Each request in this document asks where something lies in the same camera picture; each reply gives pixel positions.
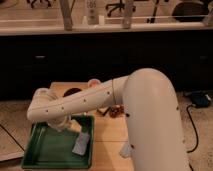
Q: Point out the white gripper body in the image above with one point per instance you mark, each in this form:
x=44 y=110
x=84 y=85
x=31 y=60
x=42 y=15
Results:
x=60 y=123

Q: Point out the pale blue sponge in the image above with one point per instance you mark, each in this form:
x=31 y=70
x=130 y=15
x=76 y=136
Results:
x=81 y=143

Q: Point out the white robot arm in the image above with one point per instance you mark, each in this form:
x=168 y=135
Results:
x=152 y=113

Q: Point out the green plastic tray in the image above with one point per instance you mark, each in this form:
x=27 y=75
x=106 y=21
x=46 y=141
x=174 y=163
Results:
x=50 y=149

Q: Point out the dark brown round object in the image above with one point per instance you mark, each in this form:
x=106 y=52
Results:
x=71 y=91

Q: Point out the orange pink cup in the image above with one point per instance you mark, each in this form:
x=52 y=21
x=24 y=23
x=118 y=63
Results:
x=93 y=82

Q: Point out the brown small toy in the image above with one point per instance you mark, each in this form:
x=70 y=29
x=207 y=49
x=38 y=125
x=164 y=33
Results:
x=113 y=111

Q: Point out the clear plastic wrapper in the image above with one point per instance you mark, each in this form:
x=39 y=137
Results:
x=125 y=151

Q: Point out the white bottle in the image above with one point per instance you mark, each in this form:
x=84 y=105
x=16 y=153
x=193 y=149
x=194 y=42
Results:
x=92 y=12

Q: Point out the black office chair base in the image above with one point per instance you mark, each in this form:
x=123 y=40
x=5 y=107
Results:
x=120 y=5

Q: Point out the black power adapter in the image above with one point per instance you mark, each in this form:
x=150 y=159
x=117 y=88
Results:
x=200 y=100

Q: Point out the black office chair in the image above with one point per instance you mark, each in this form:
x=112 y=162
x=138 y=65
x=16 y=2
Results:
x=190 y=11

